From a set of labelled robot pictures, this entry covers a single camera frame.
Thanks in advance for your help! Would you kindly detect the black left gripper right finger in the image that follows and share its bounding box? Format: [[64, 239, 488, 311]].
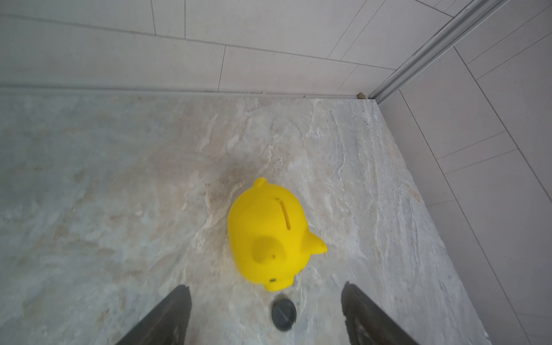
[[341, 282, 418, 345]]

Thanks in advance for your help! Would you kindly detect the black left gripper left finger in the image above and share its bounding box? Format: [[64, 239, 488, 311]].
[[116, 285, 192, 345]]

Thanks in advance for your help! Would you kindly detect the yellow piggy bank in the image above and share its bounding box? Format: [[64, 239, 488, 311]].
[[227, 178, 328, 292]]

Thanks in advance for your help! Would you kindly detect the black plug near yellow pig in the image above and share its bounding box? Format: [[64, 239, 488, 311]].
[[271, 298, 297, 332]]

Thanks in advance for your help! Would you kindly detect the aluminium corner post right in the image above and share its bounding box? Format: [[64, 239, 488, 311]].
[[368, 0, 508, 104]]

